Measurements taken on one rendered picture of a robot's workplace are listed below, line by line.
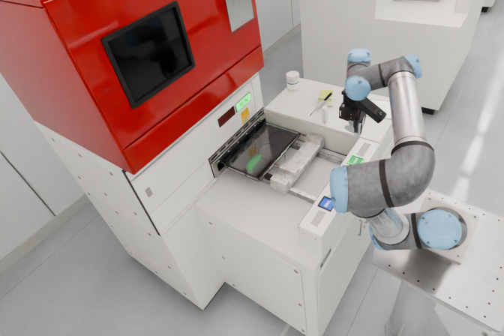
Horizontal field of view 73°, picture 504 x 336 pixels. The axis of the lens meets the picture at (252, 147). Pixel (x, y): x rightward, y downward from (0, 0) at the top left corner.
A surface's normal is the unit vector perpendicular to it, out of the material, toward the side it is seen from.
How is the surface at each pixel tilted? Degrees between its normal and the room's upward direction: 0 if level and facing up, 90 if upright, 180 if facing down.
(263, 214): 0
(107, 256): 0
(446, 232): 38
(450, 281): 0
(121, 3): 90
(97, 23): 90
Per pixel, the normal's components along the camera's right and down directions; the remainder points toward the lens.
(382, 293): -0.15, -0.74
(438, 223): -0.40, -0.20
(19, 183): 0.80, 0.30
